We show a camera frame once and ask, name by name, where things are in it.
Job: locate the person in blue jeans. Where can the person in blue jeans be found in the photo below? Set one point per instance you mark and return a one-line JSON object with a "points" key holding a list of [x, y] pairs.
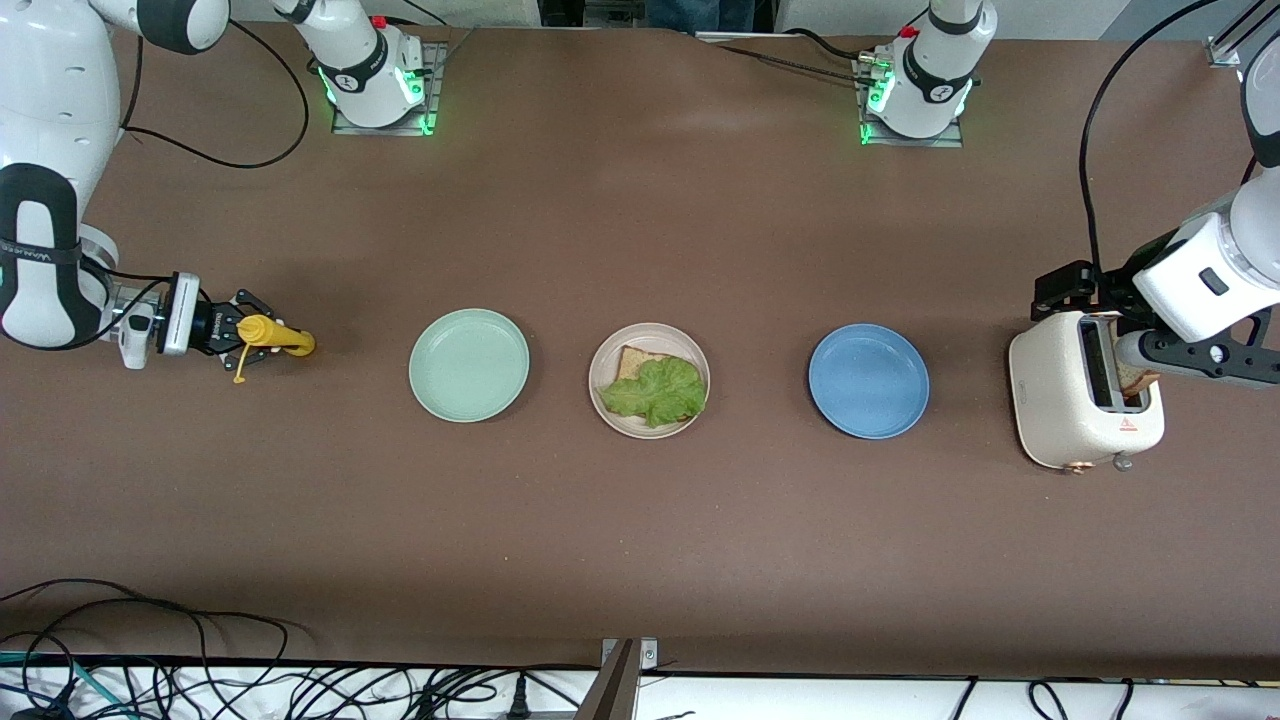
{"points": [[700, 10]]}

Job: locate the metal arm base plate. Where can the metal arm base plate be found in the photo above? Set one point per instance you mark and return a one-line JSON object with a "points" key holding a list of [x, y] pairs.
{"points": [[915, 142], [437, 80]]}

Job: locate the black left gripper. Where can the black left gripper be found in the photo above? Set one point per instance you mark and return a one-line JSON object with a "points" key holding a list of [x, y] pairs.
{"points": [[1078, 285]]}

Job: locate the black power plug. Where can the black power plug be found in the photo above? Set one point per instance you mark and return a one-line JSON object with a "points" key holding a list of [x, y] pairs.
{"points": [[520, 700]]}

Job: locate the brown toast slice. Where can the brown toast slice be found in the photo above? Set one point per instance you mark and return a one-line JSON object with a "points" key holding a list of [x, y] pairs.
{"points": [[1140, 382], [645, 360]]}

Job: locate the green lettuce leaf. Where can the green lettuce leaf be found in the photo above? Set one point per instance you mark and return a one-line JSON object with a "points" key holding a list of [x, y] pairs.
{"points": [[655, 392]]}

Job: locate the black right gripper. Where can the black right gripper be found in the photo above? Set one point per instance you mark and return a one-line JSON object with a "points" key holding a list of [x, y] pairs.
{"points": [[215, 326]]}

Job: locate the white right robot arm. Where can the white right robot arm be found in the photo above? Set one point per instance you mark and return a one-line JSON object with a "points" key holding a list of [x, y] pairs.
{"points": [[50, 100]]}

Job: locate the mint green plate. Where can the mint green plate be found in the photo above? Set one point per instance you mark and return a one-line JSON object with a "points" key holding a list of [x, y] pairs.
{"points": [[468, 365]]}

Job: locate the blue plate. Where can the blue plate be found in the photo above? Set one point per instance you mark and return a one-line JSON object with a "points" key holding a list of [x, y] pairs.
{"points": [[868, 380]]}

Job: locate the white toaster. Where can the white toaster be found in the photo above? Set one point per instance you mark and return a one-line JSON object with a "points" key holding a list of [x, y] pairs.
{"points": [[1050, 400]]}

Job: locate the grey metal bracket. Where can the grey metal bracket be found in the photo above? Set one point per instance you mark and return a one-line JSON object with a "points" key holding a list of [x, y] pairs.
{"points": [[625, 690]]}

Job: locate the beige plate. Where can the beige plate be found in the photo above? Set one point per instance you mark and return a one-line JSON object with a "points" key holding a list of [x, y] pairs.
{"points": [[640, 334]]}

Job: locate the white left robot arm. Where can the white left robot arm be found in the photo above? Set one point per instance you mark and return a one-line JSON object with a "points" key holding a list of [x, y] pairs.
{"points": [[1210, 270]]}

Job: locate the yellow squeeze bottle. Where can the yellow squeeze bottle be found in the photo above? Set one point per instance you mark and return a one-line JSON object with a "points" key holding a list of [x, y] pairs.
{"points": [[295, 345]]}

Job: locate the aluminium frame rail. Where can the aluminium frame rail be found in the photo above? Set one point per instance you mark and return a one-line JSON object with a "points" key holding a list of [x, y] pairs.
{"points": [[1225, 50]]}

